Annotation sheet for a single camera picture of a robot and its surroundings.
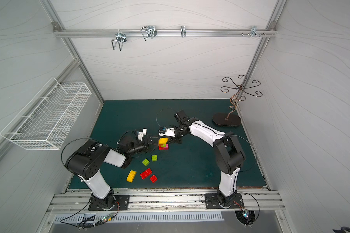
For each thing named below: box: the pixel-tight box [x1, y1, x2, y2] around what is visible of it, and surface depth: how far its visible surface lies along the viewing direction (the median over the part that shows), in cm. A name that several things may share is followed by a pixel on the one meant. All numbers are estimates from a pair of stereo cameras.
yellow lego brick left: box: [126, 169, 138, 184], surface depth 82 cm
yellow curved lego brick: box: [158, 137, 169, 145], surface depth 87 cm
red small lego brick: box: [149, 174, 159, 184], surface depth 82 cm
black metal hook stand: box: [212, 74, 263, 127], surface depth 92 cm
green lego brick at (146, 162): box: [141, 158, 150, 167], surface depth 88 cm
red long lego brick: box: [139, 167, 153, 180], surface depth 84 cm
